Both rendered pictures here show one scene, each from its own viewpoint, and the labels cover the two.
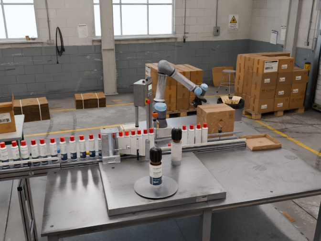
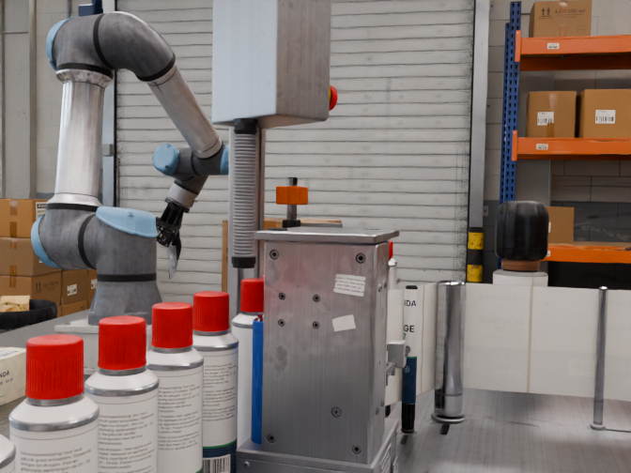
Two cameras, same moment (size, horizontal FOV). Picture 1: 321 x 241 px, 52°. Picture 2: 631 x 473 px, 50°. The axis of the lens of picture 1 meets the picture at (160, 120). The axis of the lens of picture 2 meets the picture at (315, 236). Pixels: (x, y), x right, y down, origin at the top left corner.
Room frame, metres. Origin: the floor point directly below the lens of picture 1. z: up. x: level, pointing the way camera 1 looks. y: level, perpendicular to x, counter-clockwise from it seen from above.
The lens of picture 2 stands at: (2.11, 0.98, 1.17)
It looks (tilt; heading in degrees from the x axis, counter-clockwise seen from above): 3 degrees down; 301
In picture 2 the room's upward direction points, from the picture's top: 1 degrees clockwise
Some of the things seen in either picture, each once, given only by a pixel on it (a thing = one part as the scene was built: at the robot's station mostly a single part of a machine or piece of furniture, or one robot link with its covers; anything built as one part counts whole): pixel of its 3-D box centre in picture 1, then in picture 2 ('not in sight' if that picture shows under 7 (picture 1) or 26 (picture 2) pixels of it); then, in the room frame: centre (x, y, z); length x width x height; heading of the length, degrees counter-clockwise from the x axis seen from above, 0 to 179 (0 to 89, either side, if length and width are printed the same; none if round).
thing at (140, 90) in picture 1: (143, 93); (270, 58); (2.70, 0.15, 1.38); 0.17 x 0.10 x 0.19; 160
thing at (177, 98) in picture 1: (172, 88); not in sight; (6.72, -0.25, 0.45); 1.20 x 0.84 x 0.89; 21
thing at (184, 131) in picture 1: (184, 136); not in sight; (2.71, -0.21, 0.98); 0.05 x 0.05 x 0.20
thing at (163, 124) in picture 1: (160, 121); (127, 297); (3.14, 0.00, 0.97); 0.15 x 0.15 x 0.10
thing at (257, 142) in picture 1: (259, 141); not in sight; (2.90, -0.94, 0.85); 0.30 x 0.26 x 0.04; 105
